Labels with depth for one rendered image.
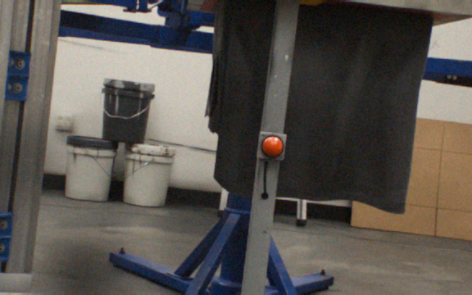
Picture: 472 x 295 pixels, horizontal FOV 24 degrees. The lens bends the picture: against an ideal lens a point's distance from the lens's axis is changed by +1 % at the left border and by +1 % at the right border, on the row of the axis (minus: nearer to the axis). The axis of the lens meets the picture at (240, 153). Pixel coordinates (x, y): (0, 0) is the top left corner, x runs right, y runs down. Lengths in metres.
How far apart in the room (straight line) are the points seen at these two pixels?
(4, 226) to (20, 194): 0.06
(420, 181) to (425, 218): 0.24
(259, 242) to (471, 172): 5.17
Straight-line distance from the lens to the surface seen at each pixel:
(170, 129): 6.94
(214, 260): 3.50
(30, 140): 2.03
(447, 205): 7.08
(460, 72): 3.43
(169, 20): 3.53
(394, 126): 2.36
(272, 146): 1.99
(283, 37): 2.03
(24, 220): 2.05
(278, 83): 2.03
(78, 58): 6.96
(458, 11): 2.30
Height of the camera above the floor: 0.73
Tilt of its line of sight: 3 degrees down
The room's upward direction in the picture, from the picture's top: 7 degrees clockwise
